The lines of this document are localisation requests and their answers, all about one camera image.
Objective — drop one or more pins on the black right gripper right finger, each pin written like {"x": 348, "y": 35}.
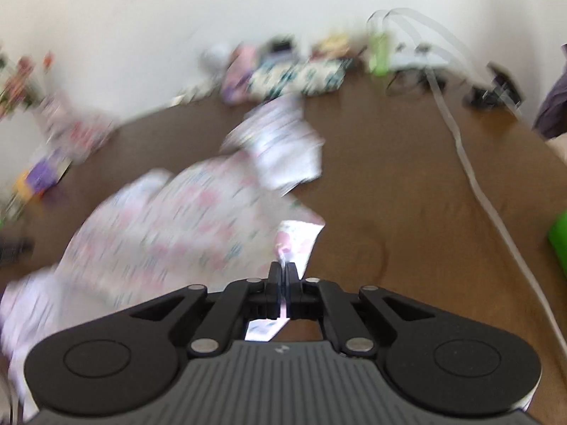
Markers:
{"x": 437, "y": 360}

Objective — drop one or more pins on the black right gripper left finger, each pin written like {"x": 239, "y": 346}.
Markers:
{"x": 126, "y": 360}

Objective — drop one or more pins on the pink floral child garment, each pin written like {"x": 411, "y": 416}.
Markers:
{"x": 220, "y": 220}

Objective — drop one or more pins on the purple tissue pack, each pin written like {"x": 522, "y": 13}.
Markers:
{"x": 47, "y": 169}

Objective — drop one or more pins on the crumpled plastic bag red print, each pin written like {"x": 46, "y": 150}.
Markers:
{"x": 75, "y": 133}

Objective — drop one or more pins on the purple cloth on chair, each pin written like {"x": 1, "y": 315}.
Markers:
{"x": 551, "y": 118}

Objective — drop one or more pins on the white power strip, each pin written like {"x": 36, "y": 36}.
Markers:
{"x": 406, "y": 59}

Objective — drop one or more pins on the green spray bottle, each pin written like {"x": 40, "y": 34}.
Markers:
{"x": 379, "y": 53}

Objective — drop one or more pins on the white teal floral folded cloth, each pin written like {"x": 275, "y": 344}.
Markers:
{"x": 309, "y": 78}

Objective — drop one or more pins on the pink purple folded cloth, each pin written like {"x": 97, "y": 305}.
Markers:
{"x": 243, "y": 63}

